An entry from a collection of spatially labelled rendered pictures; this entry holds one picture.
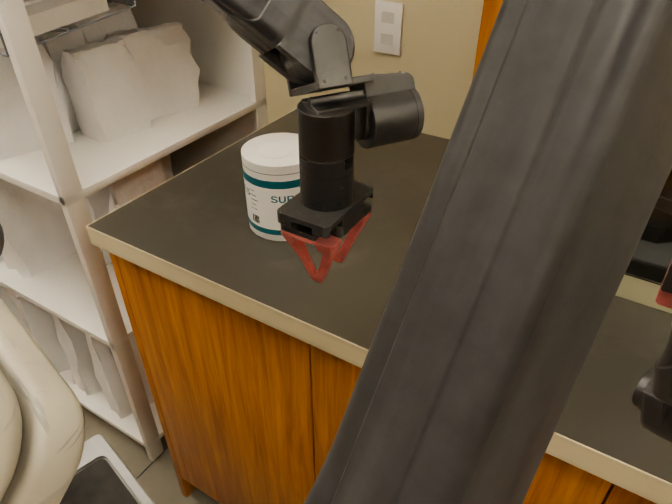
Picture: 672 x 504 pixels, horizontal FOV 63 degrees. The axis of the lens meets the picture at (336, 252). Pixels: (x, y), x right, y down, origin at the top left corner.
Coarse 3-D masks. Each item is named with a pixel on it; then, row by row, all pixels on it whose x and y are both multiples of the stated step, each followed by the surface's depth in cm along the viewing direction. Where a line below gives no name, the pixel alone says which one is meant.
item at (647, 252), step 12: (660, 204) 72; (660, 216) 73; (648, 228) 75; (660, 228) 74; (648, 240) 76; (660, 240) 75; (636, 252) 77; (648, 252) 76; (660, 252) 76; (636, 264) 78; (648, 264) 77; (660, 264) 76; (636, 276) 79; (648, 276) 78; (660, 276) 77
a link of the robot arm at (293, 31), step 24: (216, 0) 47; (240, 0) 47; (264, 0) 47; (288, 0) 48; (312, 0) 48; (240, 24) 49; (264, 24) 47; (288, 24) 48; (312, 24) 49; (336, 24) 50; (264, 48) 51; (288, 48) 48; (288, 72) 53; (312, 72) 50
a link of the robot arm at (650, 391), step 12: (660, 360) 38; (660, 372) 38; (648, 384) 40; (660, 384) 38; (648, 396) 40; (660, 396) 39; (648, 408) 41; (660, 408) 40; (648, 420) 41; (660, 420) 40; (660, 432) 41
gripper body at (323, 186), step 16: (304, 160) 55; (352, 160) 56; (304, 176) 56; (320, 176) 55; (336, 176) 55; (352, 176) 57; (304, 192) 57; (320, 192) 56; (336, 192) 56; (352, 192) 58; (368, 192) 60; (288, 208) 57; (304, 208) 57; (320, 208) 57; (336, 208) 57; (352, 208) 58; (288, 224) 57; (304, 224) 56; (320, 224) 55; (336, 224) 56
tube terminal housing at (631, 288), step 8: (624, 280) 82; (632, 280) 81; (640, 280) 80; (624, 288) 82; (632, 288) 82; (640, 288) 81; (648, 288) 80; (656, 288) 80; (624, 296) 83; (632, 296) 82; (640, 296) 82; (648, 296) 81; (648, 304) 82; (656, 304) 81
